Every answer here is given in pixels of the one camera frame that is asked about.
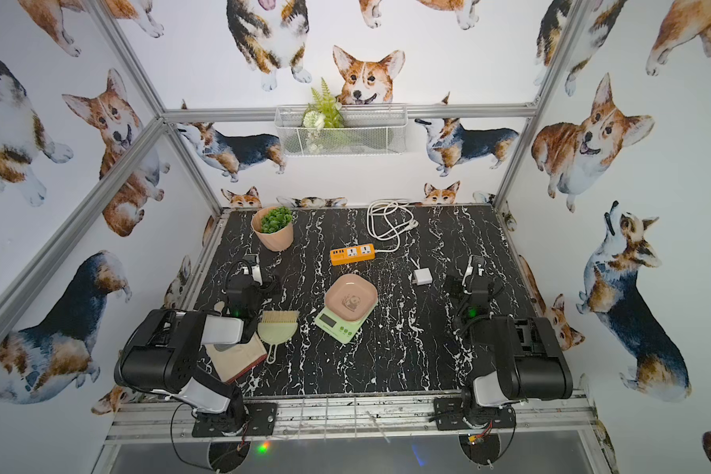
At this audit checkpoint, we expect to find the white charger adapter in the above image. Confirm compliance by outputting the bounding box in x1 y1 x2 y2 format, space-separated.
412 268 433 286

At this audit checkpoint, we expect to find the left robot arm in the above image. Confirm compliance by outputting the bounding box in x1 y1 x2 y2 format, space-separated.
114 273 278 438

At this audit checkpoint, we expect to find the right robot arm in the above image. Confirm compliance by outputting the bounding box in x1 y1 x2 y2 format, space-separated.
433 275 574 431

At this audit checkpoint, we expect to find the green electronic kitchen scale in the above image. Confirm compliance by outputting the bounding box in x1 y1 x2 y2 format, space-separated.
314 307 367 345

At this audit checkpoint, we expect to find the green hand brush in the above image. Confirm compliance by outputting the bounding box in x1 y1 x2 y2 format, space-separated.
257 310 299 365

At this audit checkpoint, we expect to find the beige work glove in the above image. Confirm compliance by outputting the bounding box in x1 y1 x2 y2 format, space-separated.
203 316 268 384

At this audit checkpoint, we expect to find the terracotta pot with plant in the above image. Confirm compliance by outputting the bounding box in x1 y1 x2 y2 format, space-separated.
251 207 294 252

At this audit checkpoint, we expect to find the pink square plate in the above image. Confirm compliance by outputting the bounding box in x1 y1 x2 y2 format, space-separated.
325 274 378 322

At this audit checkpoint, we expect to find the artificial fern with flower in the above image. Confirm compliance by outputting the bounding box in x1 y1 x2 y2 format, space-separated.
302 79 345 154

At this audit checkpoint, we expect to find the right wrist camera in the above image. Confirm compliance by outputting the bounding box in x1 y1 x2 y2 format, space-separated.
462 255 485 288

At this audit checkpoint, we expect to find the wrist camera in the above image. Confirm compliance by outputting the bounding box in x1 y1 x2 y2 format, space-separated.
242 254 264 284
462 255 485 288

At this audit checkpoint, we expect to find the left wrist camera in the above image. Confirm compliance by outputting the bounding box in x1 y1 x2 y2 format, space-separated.
242 254 264 284

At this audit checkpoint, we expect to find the white power strip cord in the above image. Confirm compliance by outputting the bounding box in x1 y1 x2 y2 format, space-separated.
365 198 420 254

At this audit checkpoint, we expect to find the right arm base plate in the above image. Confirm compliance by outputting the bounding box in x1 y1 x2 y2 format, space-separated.
429 397 517 432

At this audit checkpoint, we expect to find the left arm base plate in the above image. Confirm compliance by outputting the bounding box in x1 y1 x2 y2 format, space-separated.
192 403 278 438

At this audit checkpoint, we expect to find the white wire wall basket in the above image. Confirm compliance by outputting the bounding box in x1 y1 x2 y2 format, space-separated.
275 105 408 156

